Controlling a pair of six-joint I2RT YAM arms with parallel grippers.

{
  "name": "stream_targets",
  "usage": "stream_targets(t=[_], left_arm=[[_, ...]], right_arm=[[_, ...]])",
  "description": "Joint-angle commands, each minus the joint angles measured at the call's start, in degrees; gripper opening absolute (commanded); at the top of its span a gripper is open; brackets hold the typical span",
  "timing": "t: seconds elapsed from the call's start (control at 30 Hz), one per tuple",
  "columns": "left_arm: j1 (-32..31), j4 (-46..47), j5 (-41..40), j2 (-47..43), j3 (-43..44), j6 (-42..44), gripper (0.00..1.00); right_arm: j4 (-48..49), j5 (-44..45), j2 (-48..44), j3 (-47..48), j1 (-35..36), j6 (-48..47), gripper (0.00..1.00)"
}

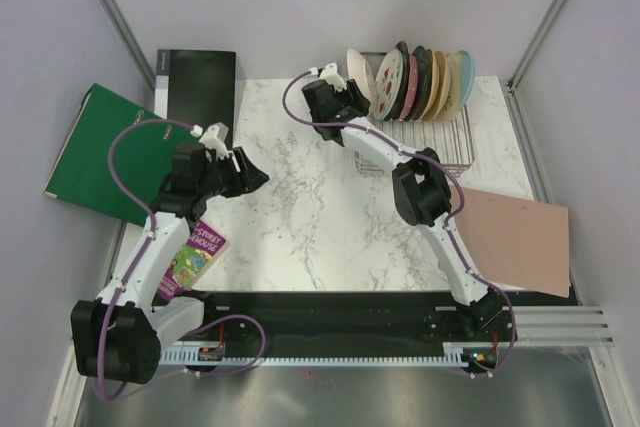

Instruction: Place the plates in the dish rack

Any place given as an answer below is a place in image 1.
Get aluminium frame post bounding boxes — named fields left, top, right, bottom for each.
left=505, top=0, right=601, bottom=93
left=99, top=0, right=155, bottom=90

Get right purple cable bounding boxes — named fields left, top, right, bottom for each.
left=282, top=69, right=516, bottom=381

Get brown floral pattern plate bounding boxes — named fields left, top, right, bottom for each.
left=346, top=48, right=377, bottom=107

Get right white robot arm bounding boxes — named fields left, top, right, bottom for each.
left=302, top=79, right=501, bottom=341

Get dark teal plate in rack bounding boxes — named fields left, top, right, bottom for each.
left=409, top=45, right=435, bottom=121

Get white strawberry pattern plate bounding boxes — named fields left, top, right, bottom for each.
left=372, top=48, right=405, bottom=120

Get right aluminium frame post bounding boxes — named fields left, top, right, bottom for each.
left=505, top=0, right=601, bottom=93

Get cream plate in rack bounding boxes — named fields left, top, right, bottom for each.
left=436, top=51, right=462, bottom=122
left=426, top=51, right=451, bottom=121

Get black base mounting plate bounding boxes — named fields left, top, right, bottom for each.
left=149, top=290, right=581, bottom=361

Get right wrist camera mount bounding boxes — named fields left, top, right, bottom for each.
left=310, top=63, right=347, bottom=92

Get white slotted cable duct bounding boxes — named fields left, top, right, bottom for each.
left=159, top=341, right=497, bottom=368

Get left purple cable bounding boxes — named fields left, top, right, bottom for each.
left=97, top=119, right=266, bottom=404

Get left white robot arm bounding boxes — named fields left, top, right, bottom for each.
left=70, top=142, right=269, bottom=389

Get purple cable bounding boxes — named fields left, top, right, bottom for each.
left=97, top=119, right=266, bottom=404
left=282, top=69, right=516, bottom=381

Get left aluminium frame post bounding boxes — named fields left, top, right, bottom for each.
left=99, top=0, right=155, bottom=90

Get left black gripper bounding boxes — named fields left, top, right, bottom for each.
left=197, top=147, right=269, bottom=200

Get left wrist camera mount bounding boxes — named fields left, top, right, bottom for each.
left=190, top=122, right=230, bottom=159

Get aluminium front rail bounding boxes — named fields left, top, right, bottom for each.
left=69, top=304, right=617, bottom=347

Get black binder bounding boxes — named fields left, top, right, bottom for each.
left=153, top=49, right=236, bottom=147

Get black rimmed beige plate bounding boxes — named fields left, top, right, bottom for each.
left=391, top=40, right=411, bottom=120

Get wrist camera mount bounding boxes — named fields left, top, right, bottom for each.
left=310, top=63, right=347, bottom=92
left=190, top=122, right=230, bottom=159

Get pink cutting board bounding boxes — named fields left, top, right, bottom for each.
left=455, top=188, right=570, bottom=298

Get wire dish rack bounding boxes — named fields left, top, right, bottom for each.
left=372, top=51, right=475, bottom=176

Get purple children's book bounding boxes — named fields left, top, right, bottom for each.
left=156, top=220, right=229, bottom=302

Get light blue plate in rack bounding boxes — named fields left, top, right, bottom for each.
left=459, top=50, right=476, bottom=112

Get pink polka dot plate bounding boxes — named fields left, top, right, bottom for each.
left=399, top=54, right=419, bottom=121

